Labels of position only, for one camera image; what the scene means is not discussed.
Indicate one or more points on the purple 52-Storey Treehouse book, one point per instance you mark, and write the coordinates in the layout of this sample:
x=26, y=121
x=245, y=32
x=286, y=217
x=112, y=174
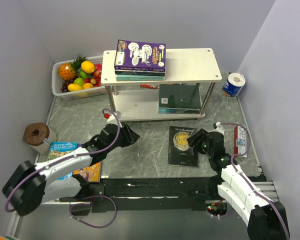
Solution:
x=140, y=56

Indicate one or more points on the yellow mango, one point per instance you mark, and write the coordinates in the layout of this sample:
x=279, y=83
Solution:
x=74, y=87

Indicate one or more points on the brown paper roll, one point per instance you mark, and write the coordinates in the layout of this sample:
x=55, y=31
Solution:
x=39, y=136

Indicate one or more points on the Roald Dahl Charlie book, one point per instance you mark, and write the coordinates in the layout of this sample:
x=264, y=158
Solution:
x=92, y=174

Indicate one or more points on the aluminium frame rail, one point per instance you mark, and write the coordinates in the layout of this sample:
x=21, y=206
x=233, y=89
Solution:
x=76, y=187

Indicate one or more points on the pineapple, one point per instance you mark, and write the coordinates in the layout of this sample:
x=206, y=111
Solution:
x=69, y=70

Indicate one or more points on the yellow lemon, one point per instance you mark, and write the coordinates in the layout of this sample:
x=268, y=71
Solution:
x=88, y=67

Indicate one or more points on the red apples cluster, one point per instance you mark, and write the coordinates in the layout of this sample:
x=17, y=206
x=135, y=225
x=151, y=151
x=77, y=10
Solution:
x=95, y=77

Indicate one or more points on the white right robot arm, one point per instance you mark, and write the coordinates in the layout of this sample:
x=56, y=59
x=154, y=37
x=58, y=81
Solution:
x=264, y=218

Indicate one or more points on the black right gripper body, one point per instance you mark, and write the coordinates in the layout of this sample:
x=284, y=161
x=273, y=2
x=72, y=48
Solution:
x=208, y=152

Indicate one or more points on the Little Women floral book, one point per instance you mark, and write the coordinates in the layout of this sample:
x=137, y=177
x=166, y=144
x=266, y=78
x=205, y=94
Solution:
x=139, y=73

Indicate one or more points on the dark grapes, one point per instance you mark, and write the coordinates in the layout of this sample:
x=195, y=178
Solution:
x=65, y=84

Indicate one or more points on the blue 26-Storey Treehouse book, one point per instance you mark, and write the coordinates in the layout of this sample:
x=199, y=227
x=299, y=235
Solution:
x=59, y=149

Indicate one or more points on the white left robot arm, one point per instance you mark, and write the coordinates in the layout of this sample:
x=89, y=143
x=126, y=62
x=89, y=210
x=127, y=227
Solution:
x=30, y=184

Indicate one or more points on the red white toothpaste box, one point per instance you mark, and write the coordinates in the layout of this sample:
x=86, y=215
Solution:
x=240, y=141

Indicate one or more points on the red 13-Storey Treehouse book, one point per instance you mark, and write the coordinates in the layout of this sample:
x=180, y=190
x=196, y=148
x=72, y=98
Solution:
x=150, y=86

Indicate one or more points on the dark grey Mansfield book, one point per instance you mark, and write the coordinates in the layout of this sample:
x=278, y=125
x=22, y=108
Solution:
x=179, y=152

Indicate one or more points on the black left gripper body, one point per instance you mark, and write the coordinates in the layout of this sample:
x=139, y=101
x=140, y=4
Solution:
x=122, y=140

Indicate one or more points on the green apple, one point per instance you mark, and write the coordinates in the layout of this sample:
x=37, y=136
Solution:
x=79, y=81

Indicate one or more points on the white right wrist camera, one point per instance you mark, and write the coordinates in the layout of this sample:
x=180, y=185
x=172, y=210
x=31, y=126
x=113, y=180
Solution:
x=217, y=127

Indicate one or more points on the teal paperback book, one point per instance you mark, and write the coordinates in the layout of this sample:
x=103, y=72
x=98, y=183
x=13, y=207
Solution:
x=139, y=78

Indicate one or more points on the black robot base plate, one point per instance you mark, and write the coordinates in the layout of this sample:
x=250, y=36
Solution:
x=137, y=194

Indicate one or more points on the dark green book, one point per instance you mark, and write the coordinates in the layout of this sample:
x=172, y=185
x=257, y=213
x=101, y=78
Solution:
x=179, y=96

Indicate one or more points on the toilet paper roll blue wrap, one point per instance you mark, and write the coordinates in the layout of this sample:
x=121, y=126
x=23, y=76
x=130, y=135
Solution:
x=233, y=84

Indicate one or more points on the white plastic fruit basket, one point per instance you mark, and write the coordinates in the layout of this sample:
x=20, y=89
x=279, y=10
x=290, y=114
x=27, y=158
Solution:
x=88, y=89

